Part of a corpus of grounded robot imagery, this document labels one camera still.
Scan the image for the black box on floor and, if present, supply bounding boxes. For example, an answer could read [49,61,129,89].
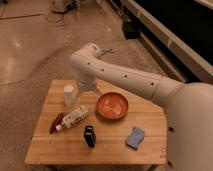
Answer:
[122,22,140,39]

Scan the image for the wooden table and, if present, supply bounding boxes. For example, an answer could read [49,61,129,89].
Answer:
[25,80,166,165]

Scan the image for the black eraser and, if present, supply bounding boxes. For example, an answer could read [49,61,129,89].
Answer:
[84,125,96,147]

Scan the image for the orange bowl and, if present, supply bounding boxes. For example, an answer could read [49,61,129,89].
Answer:
[96,92,129,120]

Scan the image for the blue sponge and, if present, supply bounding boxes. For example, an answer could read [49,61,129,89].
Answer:
[126,127,145,150]

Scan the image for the white plastic bottle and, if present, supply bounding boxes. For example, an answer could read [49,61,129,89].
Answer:
[56,105,89,131]

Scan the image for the white ceramic cup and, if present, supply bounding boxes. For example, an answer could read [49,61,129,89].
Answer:
[64,85,74,106]

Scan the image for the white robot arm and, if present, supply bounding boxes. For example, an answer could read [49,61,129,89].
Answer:
[69,43,213,171]

